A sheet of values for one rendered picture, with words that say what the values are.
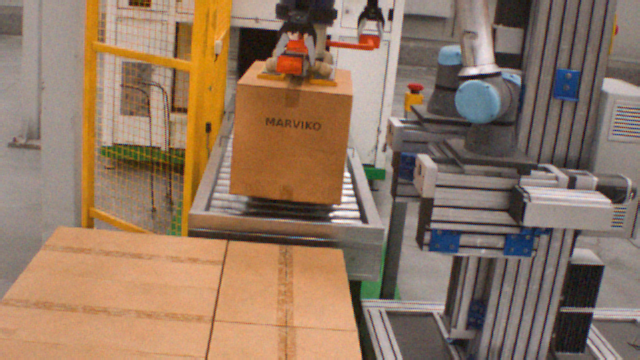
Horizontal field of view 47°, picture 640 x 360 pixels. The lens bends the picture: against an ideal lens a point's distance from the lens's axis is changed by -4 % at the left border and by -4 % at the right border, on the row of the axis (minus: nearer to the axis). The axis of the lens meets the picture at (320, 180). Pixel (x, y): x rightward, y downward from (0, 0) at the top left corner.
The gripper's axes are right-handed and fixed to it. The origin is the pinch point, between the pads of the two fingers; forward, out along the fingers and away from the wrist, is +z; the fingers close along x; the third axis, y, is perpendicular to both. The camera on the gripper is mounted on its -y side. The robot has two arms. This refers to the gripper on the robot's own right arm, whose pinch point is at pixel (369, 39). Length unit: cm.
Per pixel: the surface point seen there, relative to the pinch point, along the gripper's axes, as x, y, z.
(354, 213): 0, 30, 65
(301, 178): -21, 61, 43
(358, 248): 1, 62, 67
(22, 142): -231, -195, 117
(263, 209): -36, 34, 66
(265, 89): -36, 60, 13
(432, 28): 132, -843, 74
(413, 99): 20.6, 4.7, 22.2
